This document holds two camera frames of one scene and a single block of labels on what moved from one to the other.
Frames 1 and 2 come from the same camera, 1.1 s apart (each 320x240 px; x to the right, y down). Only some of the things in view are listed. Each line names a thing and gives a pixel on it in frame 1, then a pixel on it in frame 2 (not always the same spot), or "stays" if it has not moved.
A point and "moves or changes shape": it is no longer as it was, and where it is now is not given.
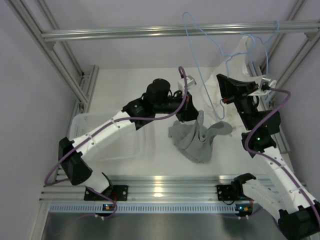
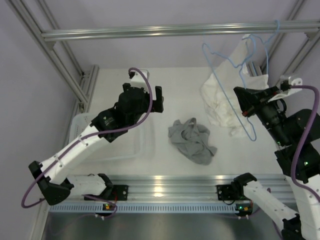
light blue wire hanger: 223,51 -> 231,62
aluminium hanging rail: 309,27 stays
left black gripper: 188,111 -> 157,105
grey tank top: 195,140 moves or changes shape
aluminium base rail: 145,188 stays
